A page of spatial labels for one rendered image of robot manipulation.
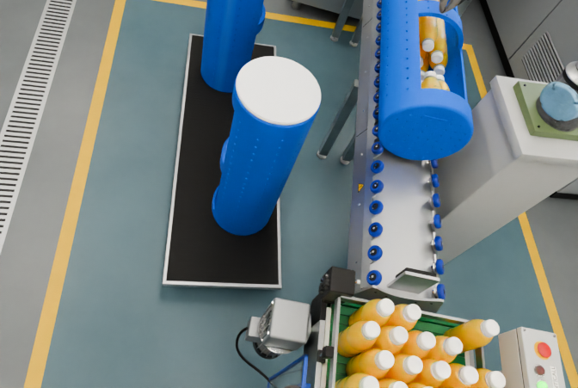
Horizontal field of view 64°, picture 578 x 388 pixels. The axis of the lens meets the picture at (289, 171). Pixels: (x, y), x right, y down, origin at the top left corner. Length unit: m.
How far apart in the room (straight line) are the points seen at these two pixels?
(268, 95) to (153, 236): 1.10
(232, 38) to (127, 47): 0.88
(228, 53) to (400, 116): 1.19
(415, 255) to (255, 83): 0.73
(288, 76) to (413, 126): 0.43
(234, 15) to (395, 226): 1.24
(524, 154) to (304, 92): 0.70
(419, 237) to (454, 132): 0.34
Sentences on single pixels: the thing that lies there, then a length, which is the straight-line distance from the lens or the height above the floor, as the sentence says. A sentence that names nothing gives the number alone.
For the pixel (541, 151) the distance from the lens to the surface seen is 1.63.
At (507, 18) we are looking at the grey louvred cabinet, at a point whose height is 0.22.
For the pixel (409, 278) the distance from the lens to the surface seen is 1.32.
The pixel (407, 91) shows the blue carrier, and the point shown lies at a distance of 1.44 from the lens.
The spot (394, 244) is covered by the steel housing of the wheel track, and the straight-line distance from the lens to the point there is 1.46.
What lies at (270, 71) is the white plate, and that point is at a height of 1.04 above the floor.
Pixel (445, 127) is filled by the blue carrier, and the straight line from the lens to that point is 1.47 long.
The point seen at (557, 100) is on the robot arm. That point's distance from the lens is 1.48.
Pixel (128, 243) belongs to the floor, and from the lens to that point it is 2.31.
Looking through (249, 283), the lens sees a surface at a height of 0.15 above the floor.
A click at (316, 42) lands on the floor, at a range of 3.26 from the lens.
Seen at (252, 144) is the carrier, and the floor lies 0.89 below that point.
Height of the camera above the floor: 2.14
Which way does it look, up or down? 57 degrees down
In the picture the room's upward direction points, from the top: 24 degrees clockwise
